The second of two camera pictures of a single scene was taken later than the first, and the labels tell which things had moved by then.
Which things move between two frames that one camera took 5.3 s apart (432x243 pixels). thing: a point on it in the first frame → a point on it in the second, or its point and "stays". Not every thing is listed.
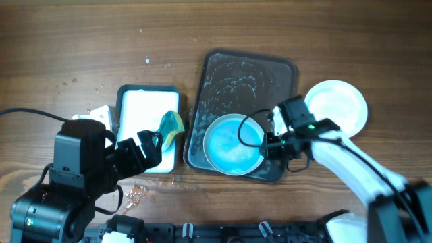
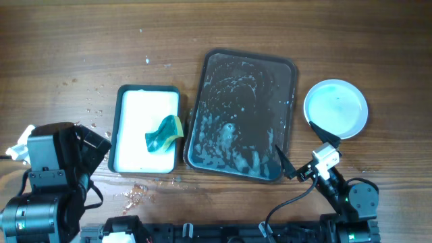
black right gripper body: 281,146 → 305,172
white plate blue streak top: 224,149 → 337,106
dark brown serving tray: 235,82 stays
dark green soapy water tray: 143,108 stays
